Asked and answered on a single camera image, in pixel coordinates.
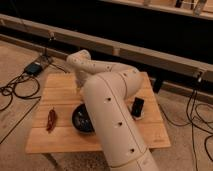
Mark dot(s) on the black power adapter box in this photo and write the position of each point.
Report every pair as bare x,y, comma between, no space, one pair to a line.
33,69

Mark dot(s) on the black phone on stand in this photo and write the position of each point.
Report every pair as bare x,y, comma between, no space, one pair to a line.
137,108

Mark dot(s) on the long wooden beam rail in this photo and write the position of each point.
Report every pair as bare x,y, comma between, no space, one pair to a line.
146,56

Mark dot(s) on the black tripod stand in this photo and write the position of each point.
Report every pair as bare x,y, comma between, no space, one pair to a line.
47,57

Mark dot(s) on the black bowl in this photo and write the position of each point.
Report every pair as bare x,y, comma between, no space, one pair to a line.
81,120

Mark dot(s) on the wooden table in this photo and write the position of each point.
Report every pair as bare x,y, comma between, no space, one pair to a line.
60,94

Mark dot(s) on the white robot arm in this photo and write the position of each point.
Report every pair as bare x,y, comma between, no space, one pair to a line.
106,86

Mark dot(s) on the red chili pepper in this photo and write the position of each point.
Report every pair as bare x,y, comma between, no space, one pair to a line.
51,120

